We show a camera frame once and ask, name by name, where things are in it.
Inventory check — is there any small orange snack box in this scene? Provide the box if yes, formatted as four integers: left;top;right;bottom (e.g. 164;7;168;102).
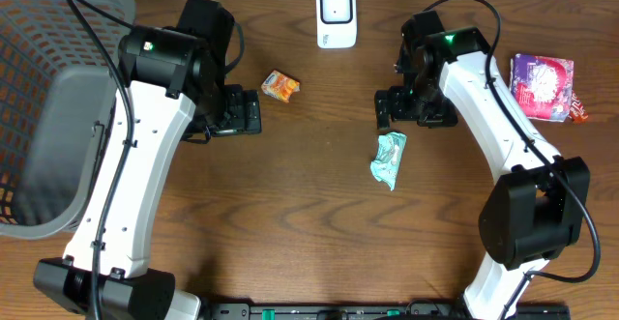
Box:
261;70;300;103

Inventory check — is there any mint green snack packet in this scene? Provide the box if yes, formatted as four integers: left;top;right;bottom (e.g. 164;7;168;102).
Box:
369;131;407;190

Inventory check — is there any purple red snack bag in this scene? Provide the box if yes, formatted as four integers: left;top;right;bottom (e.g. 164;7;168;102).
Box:
510;53;575;123

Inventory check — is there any red orange snack bar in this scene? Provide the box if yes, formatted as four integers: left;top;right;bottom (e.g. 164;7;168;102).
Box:
570;91;589;124

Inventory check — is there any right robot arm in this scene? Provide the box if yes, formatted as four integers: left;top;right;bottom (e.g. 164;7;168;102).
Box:
374;11;590;319

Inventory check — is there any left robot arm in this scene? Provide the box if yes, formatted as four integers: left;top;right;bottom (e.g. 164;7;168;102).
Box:
33;0;262;319

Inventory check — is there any white barcode scanner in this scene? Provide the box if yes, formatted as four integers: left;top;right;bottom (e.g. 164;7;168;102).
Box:
315;0;358;49

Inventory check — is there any grey plastic mesh basket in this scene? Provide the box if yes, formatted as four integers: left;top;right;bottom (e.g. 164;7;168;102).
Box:
1;0;135;239

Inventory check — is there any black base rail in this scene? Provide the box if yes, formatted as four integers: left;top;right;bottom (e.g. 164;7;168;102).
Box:
200;301;573;320

